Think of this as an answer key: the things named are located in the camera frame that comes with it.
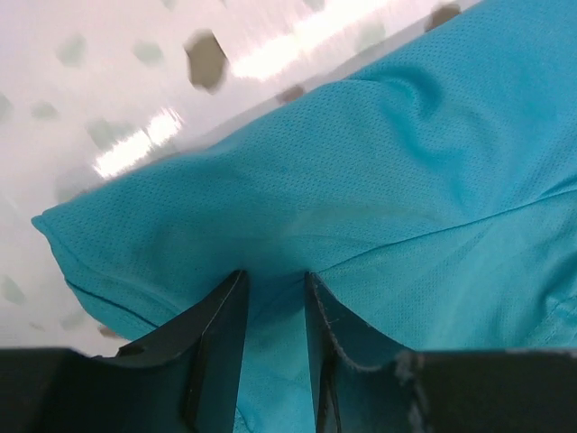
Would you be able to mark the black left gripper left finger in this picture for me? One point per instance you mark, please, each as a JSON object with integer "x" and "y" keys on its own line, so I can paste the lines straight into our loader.
{"x": 181, "y": 377}

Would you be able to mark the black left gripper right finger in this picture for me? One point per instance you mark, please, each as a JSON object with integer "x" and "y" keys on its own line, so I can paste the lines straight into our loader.
{"x": 364, "y": 381}

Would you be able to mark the teal t shirt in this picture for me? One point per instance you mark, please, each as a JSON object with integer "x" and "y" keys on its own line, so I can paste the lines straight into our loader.
{"x": 434, "y": 191}

